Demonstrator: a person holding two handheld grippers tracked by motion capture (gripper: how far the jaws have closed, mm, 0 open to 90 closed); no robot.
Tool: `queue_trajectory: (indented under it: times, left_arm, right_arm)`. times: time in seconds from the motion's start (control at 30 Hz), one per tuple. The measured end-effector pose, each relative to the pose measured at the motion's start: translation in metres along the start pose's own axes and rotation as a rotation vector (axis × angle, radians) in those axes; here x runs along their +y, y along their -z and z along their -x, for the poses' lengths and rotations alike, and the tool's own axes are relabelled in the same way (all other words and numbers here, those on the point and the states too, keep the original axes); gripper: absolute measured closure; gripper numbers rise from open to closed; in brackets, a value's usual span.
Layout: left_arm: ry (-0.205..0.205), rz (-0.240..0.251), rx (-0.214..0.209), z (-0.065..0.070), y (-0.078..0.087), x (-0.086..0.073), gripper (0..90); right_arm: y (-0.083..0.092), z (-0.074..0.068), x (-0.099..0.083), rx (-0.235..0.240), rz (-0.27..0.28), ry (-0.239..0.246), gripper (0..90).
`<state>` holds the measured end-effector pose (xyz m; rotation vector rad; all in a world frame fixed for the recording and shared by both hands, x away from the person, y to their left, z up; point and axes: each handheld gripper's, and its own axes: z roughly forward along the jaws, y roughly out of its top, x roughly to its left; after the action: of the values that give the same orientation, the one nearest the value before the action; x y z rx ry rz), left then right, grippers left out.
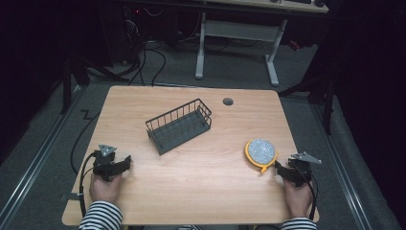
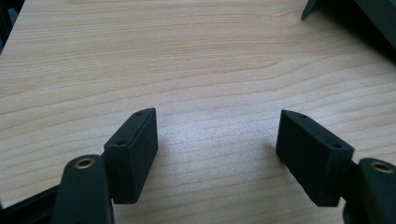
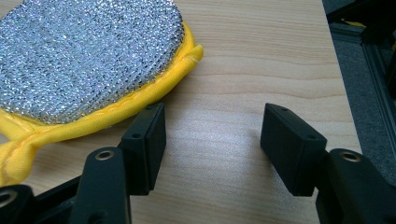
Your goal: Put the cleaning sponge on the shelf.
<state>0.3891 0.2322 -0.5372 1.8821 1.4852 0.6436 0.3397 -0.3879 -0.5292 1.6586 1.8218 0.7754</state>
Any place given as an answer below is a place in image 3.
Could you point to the silver scouring pad yellow trim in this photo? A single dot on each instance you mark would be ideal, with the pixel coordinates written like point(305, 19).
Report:
point(81, 59)

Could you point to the black metal frame stand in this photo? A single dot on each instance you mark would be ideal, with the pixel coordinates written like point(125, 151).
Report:
point(376, 46)

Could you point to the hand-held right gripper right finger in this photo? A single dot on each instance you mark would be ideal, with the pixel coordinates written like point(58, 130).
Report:
point(291, 149)

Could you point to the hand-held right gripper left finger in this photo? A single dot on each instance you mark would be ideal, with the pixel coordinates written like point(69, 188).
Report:
point(146, 149)

